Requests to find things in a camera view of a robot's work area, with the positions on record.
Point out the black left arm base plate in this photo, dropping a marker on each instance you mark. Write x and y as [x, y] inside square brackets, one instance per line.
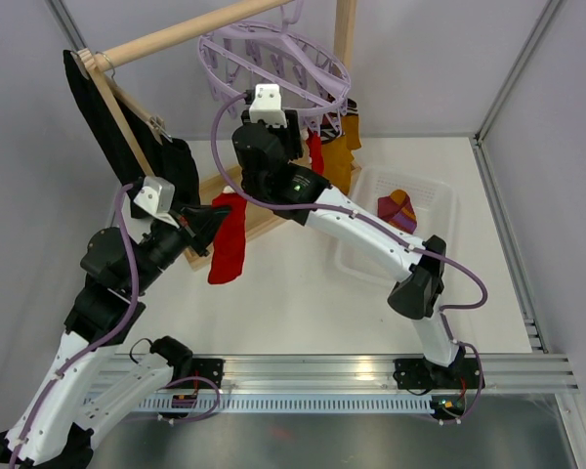
[212, 369]

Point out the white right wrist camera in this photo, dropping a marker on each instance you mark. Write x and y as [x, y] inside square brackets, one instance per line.
[266, 106]

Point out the aluminium mounting rail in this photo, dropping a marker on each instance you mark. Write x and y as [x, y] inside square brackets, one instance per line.
[373, 374]

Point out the mustard sock brown cuff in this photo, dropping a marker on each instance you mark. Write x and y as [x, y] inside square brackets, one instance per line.
[350, 124]

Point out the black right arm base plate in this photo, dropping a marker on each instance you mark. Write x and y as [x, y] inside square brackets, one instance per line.
[420, 374]

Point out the mustard yellow sock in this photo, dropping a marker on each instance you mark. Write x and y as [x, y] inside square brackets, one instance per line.
[337, 154]

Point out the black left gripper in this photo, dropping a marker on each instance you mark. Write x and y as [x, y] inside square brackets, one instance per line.
[201, 223]

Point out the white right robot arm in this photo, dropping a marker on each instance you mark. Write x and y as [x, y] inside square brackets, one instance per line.
[297, 193]

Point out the red sock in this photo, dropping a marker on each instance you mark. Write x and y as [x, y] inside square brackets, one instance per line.
[313, 142]
[230, 241]

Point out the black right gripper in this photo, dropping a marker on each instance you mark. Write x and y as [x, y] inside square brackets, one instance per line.
[292, 136]

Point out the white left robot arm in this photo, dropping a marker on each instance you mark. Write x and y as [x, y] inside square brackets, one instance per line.
[60, 429]

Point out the white plastic basket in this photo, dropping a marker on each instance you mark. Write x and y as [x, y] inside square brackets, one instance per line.
[435, 205]

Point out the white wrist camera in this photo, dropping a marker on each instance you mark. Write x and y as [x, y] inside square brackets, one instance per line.
[266, 106]
[155, 197]

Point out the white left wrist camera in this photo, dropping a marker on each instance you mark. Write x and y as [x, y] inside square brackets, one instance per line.
[155, 197]

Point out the white slotted cable duct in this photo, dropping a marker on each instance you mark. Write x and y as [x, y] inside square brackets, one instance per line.
[290, 404]

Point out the purple sock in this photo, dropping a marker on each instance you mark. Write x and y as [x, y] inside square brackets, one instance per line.
[396, 209]

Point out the wooden clip hanger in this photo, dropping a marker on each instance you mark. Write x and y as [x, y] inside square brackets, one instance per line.
[113, 95]

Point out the purple round clip hanger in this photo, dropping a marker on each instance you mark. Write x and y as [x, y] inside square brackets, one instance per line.
[250, 55]

